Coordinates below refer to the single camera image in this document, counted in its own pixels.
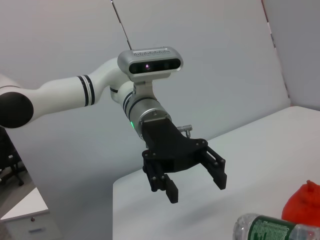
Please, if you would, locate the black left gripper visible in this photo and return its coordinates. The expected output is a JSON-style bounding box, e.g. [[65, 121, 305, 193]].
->
[[139, 117, 228, 205]]

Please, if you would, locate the clear green-label water bottle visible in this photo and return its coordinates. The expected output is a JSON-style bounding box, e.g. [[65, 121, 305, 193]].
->
[[233, 212, 320, 240]]

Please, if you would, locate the white drawer cabinet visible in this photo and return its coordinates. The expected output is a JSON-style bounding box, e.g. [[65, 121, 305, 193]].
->
[[0, 187, 63, 240]]

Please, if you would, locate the silver left gripper cable plug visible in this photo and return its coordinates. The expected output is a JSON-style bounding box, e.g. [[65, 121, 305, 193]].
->
[[176, 123, 195, 139]]

